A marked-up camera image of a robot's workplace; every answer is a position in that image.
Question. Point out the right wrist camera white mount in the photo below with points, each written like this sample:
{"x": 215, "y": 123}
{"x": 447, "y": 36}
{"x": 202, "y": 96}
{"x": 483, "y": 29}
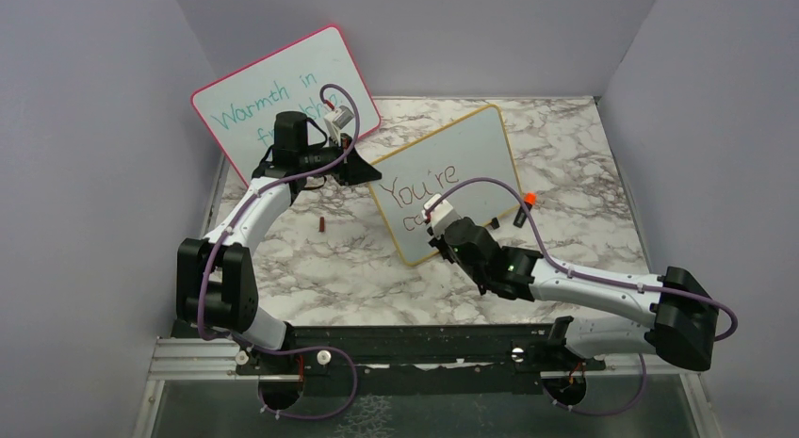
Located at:
{"x": 438, "y": 215}

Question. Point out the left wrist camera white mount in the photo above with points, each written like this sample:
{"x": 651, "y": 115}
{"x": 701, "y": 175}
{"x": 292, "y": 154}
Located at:
{"x": 335, "y": 122}

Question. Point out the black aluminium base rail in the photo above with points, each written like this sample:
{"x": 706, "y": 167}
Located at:
{"x": 521, "y": 359}

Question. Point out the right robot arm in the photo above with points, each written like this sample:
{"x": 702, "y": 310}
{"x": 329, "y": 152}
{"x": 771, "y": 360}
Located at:
{"x": 669, "y": 315}

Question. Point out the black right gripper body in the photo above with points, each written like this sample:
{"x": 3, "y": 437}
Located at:
{"x": 478, "y": 276}

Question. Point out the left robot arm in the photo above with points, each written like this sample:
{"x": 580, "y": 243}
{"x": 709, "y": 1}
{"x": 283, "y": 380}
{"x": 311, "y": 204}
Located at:
{"x": 216, "y": 289}

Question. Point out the yellow framed whiteboard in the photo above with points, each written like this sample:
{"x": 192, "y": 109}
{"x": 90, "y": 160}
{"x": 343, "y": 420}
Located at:
{"x": 475, "y": 145}

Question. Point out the pink framed whiteboard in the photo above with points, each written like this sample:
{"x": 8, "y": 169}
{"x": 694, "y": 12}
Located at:
{"x": 239, "y": 109}

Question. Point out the black marker orange cap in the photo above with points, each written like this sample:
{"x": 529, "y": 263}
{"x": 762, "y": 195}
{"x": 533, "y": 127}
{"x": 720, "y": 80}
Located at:
{"x": 529, "y": 201}

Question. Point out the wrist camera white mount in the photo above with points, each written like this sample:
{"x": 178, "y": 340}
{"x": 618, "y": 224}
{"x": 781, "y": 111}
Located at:
{"x": 335, "y": 122}
{"x": 438, "y": 215}

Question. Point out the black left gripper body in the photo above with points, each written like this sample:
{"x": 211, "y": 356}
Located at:
{"x": 319, "y": 156}

